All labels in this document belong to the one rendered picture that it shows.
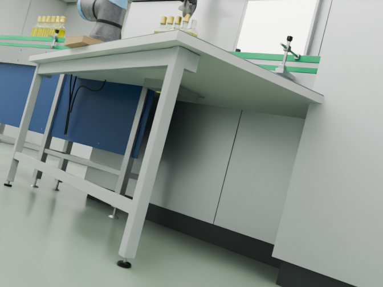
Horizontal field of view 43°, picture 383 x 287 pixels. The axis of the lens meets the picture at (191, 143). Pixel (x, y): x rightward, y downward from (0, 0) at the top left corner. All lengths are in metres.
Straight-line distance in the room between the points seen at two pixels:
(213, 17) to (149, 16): 0.54
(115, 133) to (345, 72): 1.31
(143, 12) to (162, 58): 1.65
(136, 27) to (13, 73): 0.96
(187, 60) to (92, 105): 1.38
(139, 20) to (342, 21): 1.61
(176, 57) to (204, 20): 1.32
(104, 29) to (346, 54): 1.02
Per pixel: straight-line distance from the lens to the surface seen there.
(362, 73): 1.92
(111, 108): 2.76
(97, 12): 2.29
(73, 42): 2.23
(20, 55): 3.61
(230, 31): 2.72
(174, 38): 1.52
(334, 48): 2.00
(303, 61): 2.24
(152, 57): 1.70
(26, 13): 9.00
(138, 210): 1.53
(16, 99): 3.54
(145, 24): 3.22
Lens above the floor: 0.34
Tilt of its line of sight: 3 degrees up
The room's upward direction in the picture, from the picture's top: 14 degrees clockwise
